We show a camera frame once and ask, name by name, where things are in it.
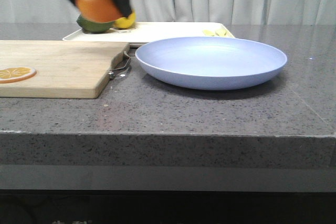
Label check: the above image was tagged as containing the metal cutting board handle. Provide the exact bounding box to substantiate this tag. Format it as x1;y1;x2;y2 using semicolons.
108;51;131;80

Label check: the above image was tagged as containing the yellow spoon on tray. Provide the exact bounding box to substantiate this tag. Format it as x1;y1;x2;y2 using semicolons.
202;28;229;37

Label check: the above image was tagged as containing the green lime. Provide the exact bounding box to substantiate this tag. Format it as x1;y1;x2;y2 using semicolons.
76;15;114;34

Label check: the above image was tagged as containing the yellow lemon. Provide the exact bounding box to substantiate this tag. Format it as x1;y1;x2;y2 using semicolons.
113;10;136;29

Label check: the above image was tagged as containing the orange slice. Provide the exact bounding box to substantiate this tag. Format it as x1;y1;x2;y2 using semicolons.
1;67;37;84

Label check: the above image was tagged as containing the light blue plate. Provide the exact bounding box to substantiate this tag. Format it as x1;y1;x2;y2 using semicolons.
135;37;287;90

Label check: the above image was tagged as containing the wooden cutting board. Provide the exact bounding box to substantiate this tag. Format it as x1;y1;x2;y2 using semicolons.
1;40;130;99

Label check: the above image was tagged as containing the cream rectangular tray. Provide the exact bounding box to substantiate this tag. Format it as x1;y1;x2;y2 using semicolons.
63;22;234;47

